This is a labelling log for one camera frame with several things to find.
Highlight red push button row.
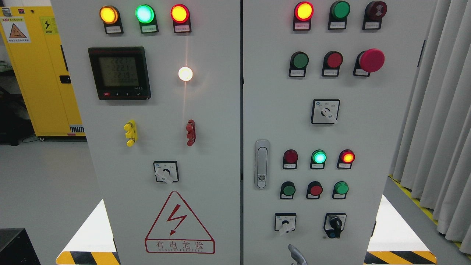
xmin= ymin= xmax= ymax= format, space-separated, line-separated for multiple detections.
xmin=321 ymin=51 xmax=343 ymax=77
xmin=306 ymin=181 xmax=323 ymax=199

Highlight green push button lower right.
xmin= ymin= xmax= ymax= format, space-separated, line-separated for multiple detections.
xmin=332 ymin=181 xmax=349 ymax=199

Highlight red indicator lamp top left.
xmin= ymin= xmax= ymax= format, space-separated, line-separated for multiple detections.
xmin=170 ymin=4 xmax=192 ymax=33

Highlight grey curtain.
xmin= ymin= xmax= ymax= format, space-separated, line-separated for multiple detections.
xmin=390 ymin=0 xmax=471 ymax=255

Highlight red indicator lamp top right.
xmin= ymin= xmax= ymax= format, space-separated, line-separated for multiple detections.
xmin=293 ymin=1 xmax=315 ymax=31

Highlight green indicator lamp top left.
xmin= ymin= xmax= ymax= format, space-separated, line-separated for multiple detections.
xmin=135 ymin=4 xmax=159 ymax=34

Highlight grey door latch handle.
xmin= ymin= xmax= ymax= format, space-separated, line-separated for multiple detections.
xmin=254 ymin=139 xmax=270 ymax=189

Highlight dark red indicator lamp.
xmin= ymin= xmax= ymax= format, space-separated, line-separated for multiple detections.
xmin=282 ymin=149 xmax=299 ymax=170

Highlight grey cabinet door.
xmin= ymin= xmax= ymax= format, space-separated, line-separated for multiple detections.
xmin=52 ymin=0 xmax=241 ymax=265
xmin=243 ymin=0 xmax=437 ymax=265

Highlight green indicator lamp top right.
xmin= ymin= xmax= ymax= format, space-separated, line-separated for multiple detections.
xmin=328 ymin=0 xmax=351 ymax=30

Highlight right grey cabinet door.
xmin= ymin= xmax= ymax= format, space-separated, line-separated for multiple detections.
xmin=243 ymin=0 xmax=437 ymax=265

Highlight right door upper selector switch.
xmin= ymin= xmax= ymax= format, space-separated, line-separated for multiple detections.
xmin=311 ymin=99 xmax=340 ymax=125

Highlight black key switch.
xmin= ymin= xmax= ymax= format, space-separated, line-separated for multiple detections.
xmin=323 ymin=213 xmax=347 ymax=239

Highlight green push button lower left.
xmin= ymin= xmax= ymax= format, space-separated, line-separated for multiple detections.
xmin=279 ymin=181 xmax=296 ymax=199

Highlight green push button upper row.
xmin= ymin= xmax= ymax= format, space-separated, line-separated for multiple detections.
xmin=288 ymin=51 xmax=309 ymax=78

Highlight lower white selector switch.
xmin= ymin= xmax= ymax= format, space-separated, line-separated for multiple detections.
xmin=274 ymin=213 xmax=297 ymax=235

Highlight red push button upper row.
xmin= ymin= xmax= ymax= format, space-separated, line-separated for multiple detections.
xmin=321 ymin=51 xmax=343 ymax=77

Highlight yellow terminal connector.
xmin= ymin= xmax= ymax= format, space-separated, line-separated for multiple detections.
xmin=123 ymin=120 xmax=138 ymax=146

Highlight black digital power meter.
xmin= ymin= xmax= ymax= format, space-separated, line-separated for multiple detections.
xmin=88 ymin=46 xmax=151 ymax=100

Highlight lit green indicator lamp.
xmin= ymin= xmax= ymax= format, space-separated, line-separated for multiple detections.
xmin=309 ymin=149 xmax=327 ymax=170

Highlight lit red indicator lamp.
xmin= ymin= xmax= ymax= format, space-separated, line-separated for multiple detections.
xmin=336 ymin=149 xmax=355 ymax=169

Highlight red push button lower row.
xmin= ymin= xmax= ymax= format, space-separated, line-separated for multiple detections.
xmin=306 ymin=181 xmax=323 ymax=199

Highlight white lit indicator lamp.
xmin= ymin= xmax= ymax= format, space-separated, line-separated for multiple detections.
xmin=178 ymin=66 xmax=194 ymax=82

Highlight red electric hazard warning sticker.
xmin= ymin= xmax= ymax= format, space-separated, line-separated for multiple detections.
xmin=145 ymin=191 xmax=215 ymax=254

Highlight dark red buzzer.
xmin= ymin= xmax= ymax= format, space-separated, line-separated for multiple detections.
xmin=362 ymin=1 xmax=387 ymax=30

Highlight red emergency stop mushroom button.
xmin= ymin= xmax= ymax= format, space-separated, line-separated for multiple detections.
xmin=352 ymin=48 xmax=385 ymax=77

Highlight left door selector switch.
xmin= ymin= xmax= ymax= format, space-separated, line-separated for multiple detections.
xmin=153 ymin=161 xmax=180 ymax=184

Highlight yellow indicator lamp top left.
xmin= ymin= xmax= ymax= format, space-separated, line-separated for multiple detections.
xmin=99 ymin=5 xmax=124 ymax=35

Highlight yellow safety cabinet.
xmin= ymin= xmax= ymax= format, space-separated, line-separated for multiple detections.
xmin=1 ymin=6 xmax=85 ymax=139

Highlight door selector switch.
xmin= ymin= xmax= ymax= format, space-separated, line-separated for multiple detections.
xmin=153 ymin=161 xmax=180 ymax=184
xmin=311 ymin=99 xmax=340 ymax=125

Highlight left grey cabinet door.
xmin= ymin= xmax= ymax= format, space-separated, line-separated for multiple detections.
xmin=52 ymin=0 xmax=241 ymax=265

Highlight red terminal connector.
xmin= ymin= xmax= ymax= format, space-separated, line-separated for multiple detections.
xmin=185 ymin=119 xmax=196 ymax=146

